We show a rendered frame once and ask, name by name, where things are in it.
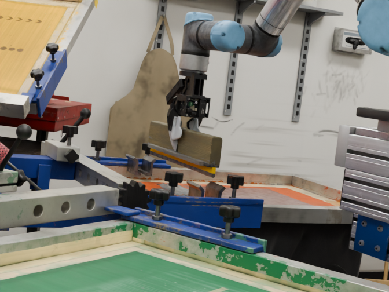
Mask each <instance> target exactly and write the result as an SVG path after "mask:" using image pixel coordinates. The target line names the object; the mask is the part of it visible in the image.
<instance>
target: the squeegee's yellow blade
mask: <svg viewBox="0 0 389 292"><path fill-rule="evenodd" d="M151 151H152V152H155V153H157V154H161V155H163V156H166V157H168V158H171V159H174V160H177V161H179V162H182V163H185V164H187V165H190V166H193V167H196V168H198V169H201V170H204V171H207V172H209V173H214V174H215V171H216V168H215V167H206V166H199V165H196V164H194V163H190V162H188V161H185V160H183V159H180V158H176V157H174V156H171V155H169V154H165V153H163V152H160V151H157V150H155V149H152V148H151Z"/></svg>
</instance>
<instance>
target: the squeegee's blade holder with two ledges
mask: <svg viewBox="0 0 389 292"><path fill-rule="evenodd" d="M148 147H149V148H152V149H155V150H157V151H160V152H163V153H165V154H169V155H171V156H174V157H176V158H180V159H183V160H185V161H188V162H190V163H194V164H196V165H199V166H204V162H203V161H201V160H198V159H195V158H191V157H189V156H186V155H183V154H180V153H177V152H174V151H172V150H169V149H166V148H163V147H160V146H157V145H154V144H148Z"/></svg>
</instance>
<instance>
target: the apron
mask: <svg viewBox="0 0 389 292"><path fill-rule="evenodd" d="M162 21H164V24H165V27H166V31H167V35H168V38H169V41H170V49H171V54H170V53H169V52H168V51H166V50H164V49H162V48H158V49H154V50H151V47H152V45H153V42H154V40H155V38H156V35H157V32H158V30H159V28H160V25H161V23H162ZM146 52H147V54H146V56H145V57H144V59H143V61H142V64H141V67H140V70H139V72H138V75H137V78H136V81H135V84H134V88H133V89H132V90H131V91H130V92H129V93H128V94H127V95H126V96H124V97H123V98H121V99H120V100H119V101H115V103H114V105H113V106H112V107H111V108H110V114H109V127H108V139H107V150H106V156H105V157H115V158H127V157H126V154H129V155H131V156H134V157H136V158H137V159H142V158H143V157H144V156H145V155H146V154H145V151H144V150H142V144H143V143H148V139H149V129H150V123H151V121H159V122H164V123H167V113H168V110H169V108H170V105H167V100H166V95H168V93H169V92H170V91H171V89H172V88H173V87H174V86H175V85H176V83H177V82H178V81H179V74H178V69H177V65H176V62H175V60H174V57H173V55H174V44H173V39H172V36H171V32H170V28H169V26H168V22H167V18H166V16H165V15H164V16H163V15H162V16H160V19H159V21H158V23H157V26H156V28H155V30H154V33H153V35H152V37H151V40H150V43H149V45H148V48H147V50H146ZM190 119H191V118H190V117H184V116H181V121H182V126H181V127H183V128H186V129H187V126H186V123H187V121H188V120H190ZM166 164H168V165H170V166H171V167H177V168H185V167H183V166H180V165H177V164H175V163H172V162H169V161H167V160H166Z"/></svg>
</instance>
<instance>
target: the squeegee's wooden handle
mask: <svg viewBox="0 0 389 292"><path fill-rule="evenodd" d="M181 129H182V136H181V138H179V139H178V146H177V151H174V150H173V147H172V145H171V141H170V136H169V131H168V125H167V123H164V122H159V121H151V123H150V129H149V139H148V144H154V145H157V146H160V147H163V148H166V149H169V150H172V151H174V152H177V153H180V154H183V155H186V156H189V157H191V158H195V159H198V160H201V161H203V162H204V166H206V167H215V168H219V165H220V160H221V150H222V138H221V137H217V136H213V135H210V134H205V133H202V132H197V131H194V130H190V129H186V128H183V127H181Z"/></svg>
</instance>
